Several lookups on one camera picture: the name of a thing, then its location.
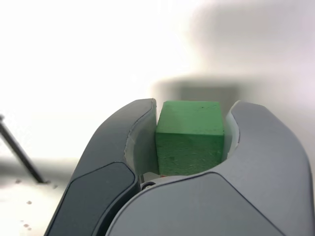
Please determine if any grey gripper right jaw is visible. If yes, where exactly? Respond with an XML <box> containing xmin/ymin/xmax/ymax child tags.
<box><xmin>107</xmin><ymin>99</ymin><xmax>315</xmax><ymax>236</ymax></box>

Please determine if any green cube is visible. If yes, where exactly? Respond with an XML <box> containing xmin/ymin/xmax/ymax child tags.
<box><xmin>155</xmin><ymin>100</ymin><xmax>225</xmax><ymax>177</ymax></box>

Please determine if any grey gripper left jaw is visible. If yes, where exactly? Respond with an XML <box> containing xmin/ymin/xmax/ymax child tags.
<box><xmin>45</xmin><ymin>98</ymin><xmax>160</xmax><ymax>236</ymax></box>

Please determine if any black tape strip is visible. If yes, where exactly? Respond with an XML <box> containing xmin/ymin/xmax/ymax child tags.
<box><xmin>0</xmin><ymin>115</ymin><xmax>49</xmax><ymax>184</ymax></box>

